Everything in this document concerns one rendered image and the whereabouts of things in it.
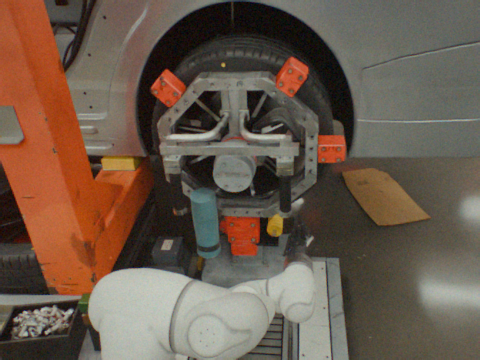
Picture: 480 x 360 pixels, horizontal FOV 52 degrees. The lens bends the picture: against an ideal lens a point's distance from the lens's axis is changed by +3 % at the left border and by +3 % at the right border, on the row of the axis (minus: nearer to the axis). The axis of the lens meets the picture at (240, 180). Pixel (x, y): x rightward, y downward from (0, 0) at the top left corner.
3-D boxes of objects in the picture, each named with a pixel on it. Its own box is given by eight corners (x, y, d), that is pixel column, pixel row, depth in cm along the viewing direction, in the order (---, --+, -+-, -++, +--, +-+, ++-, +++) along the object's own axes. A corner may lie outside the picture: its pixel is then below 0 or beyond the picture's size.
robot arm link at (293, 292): (308, 258, 140) (267, 268, 144) (309, 297, 127) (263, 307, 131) (321, 284, 145) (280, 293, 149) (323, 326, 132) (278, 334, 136)
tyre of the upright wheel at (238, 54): (144, 46, 181) (189, 191, 215) (124, 67, 161) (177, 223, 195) (322, 14, 168) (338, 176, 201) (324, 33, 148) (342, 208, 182)
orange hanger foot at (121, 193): (156, 183, 214) (143, 112, 195) (116, 263, 170) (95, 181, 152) (119, 183, 216) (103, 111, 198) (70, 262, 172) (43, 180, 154)
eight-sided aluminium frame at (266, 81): (315, 208, 181) (320, 68, 152) (315, 219, 175) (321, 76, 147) (175, 206, 188) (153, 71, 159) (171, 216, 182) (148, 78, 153)
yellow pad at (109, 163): (145, 154, 204) (143, 143, 201) (136, 171, 192) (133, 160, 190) (113, 153, 205) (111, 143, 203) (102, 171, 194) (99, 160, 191)
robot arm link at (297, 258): (320, 276, 143) (319, 262, 148) (298, 258, 141) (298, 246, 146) (298, 291, 147) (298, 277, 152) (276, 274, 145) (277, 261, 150)
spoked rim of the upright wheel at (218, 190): (170, 63, 183) (201, 175, 209) (153, 86, 164) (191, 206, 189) (302, 41, 173) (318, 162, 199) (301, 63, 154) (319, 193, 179)
